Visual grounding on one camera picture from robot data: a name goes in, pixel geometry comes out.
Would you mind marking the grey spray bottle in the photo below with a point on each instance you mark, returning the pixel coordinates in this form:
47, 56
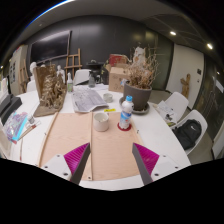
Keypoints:
92, 80

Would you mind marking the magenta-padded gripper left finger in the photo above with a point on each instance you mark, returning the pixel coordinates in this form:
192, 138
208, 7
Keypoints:
76, 157

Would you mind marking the brown relief sculpture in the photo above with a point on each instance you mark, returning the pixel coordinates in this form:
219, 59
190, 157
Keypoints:
50, 90

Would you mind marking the small wooden easel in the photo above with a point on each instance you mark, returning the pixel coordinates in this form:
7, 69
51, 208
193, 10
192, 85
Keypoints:
24, 75

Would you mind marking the pale wooden board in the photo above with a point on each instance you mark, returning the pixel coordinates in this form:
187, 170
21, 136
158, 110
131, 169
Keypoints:
110, 150

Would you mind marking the white green-labelled bottle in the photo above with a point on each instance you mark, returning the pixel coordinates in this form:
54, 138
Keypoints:
69, 84

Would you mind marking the brown cardboard box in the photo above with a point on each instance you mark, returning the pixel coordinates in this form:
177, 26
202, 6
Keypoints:
116, 80

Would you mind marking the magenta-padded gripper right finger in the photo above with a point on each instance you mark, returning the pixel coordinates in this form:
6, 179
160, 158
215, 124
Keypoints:
147, 157

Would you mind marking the grey plant saucer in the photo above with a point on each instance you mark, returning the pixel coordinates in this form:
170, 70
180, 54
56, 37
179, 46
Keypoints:
142, 111

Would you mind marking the white ceramic mug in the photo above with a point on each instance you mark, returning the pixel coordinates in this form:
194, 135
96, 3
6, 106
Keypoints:
100, 123

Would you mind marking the black desktop appliance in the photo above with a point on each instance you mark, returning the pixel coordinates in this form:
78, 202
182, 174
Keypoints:
96, 68

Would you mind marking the colourful printed book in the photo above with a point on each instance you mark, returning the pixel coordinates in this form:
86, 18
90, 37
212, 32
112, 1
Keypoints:
15, 126

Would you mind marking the white chair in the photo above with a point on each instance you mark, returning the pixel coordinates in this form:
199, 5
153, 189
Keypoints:
81, 76
180, 100
196, 115

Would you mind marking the open printed booklet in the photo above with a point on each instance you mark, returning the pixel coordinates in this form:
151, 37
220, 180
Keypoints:
86, 100

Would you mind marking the stack of papers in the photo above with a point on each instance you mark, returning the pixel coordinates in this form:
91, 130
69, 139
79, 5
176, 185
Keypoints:
166, 111

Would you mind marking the white blue-capped drink bottle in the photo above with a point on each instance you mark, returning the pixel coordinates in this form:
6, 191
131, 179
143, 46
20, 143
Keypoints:
126, 115

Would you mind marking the white plaster bust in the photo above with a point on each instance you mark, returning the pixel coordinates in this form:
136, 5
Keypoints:
33, 68

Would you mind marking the black backpack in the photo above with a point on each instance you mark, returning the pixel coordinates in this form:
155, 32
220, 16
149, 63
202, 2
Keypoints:
187, 133

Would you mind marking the white cabinet with pictures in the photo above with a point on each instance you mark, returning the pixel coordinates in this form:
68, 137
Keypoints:
16, 68

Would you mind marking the dried plant in grey pot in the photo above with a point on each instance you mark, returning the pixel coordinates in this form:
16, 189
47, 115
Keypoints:
136, 96

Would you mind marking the round ceiling spotlight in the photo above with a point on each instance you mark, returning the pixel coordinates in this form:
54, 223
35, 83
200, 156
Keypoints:
173, 33
209, 46

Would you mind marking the wooden figure sculpture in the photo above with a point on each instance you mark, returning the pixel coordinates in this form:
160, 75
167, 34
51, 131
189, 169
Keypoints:
185, 85

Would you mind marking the black wall screen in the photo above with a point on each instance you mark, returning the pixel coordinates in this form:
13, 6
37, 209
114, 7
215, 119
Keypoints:
50, 46

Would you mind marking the small white plaster figure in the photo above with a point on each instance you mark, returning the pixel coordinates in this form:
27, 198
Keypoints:
60, 73

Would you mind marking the black machine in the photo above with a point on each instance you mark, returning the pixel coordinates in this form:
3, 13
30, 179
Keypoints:
9, 108

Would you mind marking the small yellow strip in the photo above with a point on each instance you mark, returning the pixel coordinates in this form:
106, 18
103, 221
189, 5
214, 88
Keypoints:
109, 110

